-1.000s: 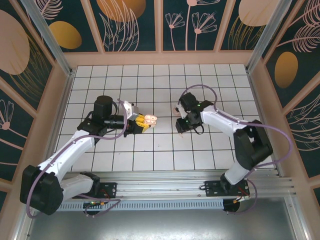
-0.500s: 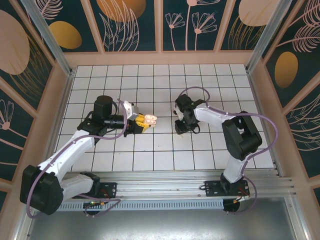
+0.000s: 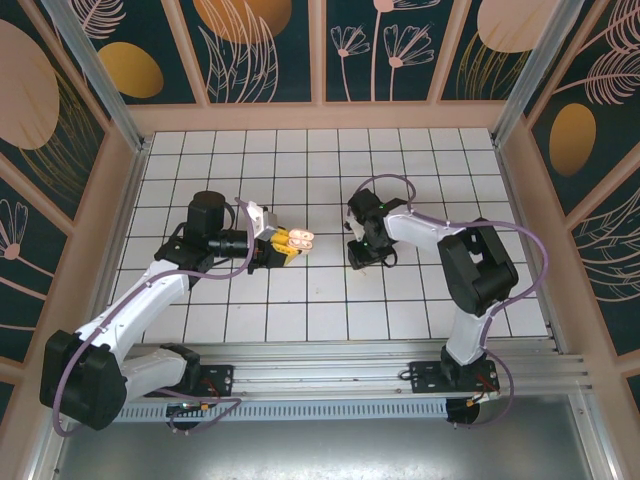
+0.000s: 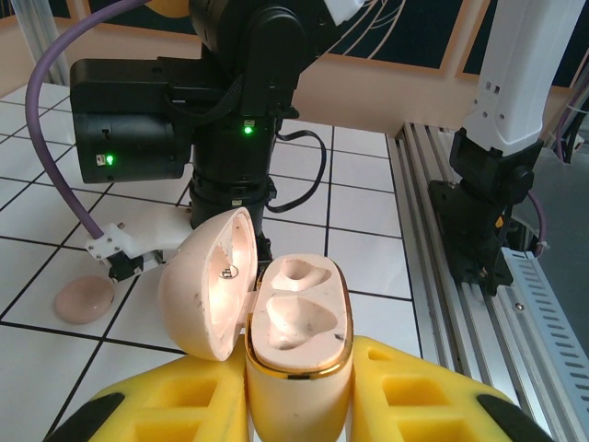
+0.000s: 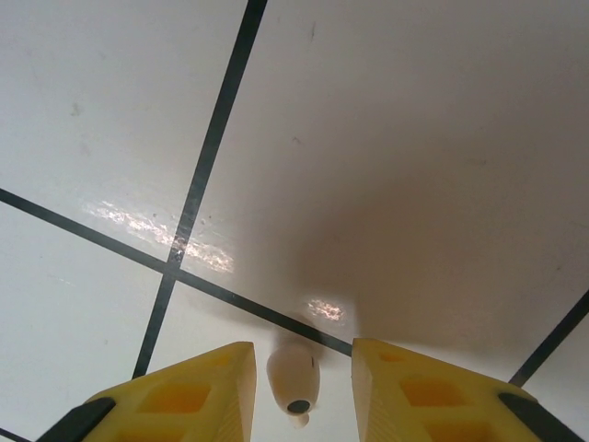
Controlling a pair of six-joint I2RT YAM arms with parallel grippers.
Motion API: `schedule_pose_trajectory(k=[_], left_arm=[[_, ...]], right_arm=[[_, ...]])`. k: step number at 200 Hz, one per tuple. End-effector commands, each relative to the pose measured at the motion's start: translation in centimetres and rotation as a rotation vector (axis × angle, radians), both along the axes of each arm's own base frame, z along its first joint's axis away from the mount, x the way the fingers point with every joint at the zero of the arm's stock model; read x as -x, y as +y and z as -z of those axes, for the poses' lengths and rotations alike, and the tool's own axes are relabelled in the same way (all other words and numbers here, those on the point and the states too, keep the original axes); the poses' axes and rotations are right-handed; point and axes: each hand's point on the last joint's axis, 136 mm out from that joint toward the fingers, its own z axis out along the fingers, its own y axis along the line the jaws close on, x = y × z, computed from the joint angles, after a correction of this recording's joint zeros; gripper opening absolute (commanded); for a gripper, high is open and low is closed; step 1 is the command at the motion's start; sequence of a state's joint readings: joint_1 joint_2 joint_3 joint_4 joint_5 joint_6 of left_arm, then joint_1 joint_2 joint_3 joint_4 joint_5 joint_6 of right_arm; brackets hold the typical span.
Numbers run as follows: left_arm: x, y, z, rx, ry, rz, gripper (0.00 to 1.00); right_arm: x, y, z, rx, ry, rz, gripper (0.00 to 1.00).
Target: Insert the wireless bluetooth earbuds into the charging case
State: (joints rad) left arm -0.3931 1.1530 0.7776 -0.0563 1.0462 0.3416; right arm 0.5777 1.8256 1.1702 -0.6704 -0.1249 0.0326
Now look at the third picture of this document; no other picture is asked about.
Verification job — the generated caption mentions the pink earbud charging case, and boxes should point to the pink earbud charging case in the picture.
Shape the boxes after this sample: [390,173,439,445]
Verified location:
[288,227,317,253]

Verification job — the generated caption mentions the grey metal sheet plate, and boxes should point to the grey metal sheet plate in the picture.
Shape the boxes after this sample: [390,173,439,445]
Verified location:
[49,392,607,480]

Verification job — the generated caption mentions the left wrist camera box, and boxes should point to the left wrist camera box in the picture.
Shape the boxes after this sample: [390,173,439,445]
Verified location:
[244,199,281,241]

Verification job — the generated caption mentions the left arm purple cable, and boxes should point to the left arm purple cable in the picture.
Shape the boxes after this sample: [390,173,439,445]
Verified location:
[52,198,254,439]

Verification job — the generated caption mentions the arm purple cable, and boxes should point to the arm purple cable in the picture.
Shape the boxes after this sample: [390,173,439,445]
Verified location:
[52,198,254,439]
[355,174,551,431]

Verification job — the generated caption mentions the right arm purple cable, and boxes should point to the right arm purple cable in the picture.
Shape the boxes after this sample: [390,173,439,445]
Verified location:
[355,174,551,431]

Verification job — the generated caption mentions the aluminium table edge rail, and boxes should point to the aluminium table edge rail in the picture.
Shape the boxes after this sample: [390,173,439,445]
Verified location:
[89,144,151,346]
[494,139,569,354]

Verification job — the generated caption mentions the aluminium base extrusion rail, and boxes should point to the aluminium base extrusion rail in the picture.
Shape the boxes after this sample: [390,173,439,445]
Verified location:
[47,341,587,404]

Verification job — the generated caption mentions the red black power wire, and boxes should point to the red black power wire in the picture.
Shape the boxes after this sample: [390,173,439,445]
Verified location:
[472,378,501,404]
[197,378,225,401]

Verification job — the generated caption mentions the grey slotted cable duct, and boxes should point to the grey slotted cable duct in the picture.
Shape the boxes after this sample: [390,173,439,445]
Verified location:
[117,399,450,422]

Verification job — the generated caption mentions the aluminium corner post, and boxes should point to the aluminium corner post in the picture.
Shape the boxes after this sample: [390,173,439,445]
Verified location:
[490,0,597,147]
[40,0,152,154]

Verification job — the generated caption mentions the aluminium frame beam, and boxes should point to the aluminium frame beam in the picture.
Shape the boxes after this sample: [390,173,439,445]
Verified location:
[27,424,66,480]
[569,382,620,480]

